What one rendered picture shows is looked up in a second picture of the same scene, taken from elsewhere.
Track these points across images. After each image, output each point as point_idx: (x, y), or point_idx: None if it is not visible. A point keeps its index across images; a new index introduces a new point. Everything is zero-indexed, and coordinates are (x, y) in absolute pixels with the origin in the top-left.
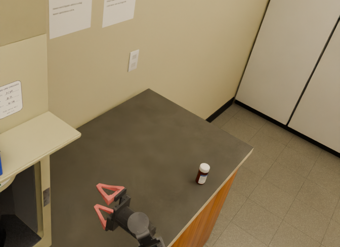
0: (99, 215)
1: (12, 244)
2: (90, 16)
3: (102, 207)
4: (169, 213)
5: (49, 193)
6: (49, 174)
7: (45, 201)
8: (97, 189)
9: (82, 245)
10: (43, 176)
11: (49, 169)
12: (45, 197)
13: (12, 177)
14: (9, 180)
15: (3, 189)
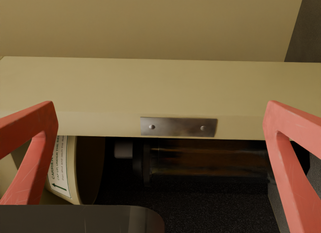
0: (285, 200)
1: (320, 164)
2: None
3: (289, 128)
4: None
5: (166, 119)
6: (85, 112)
7: (195, 131)
8: (53, 146)
9: None
10: (81, 131)
11: (62, 113)
12: (174, 130)
13: (69, 163)
14: (68, 174)
15: (75, 192)
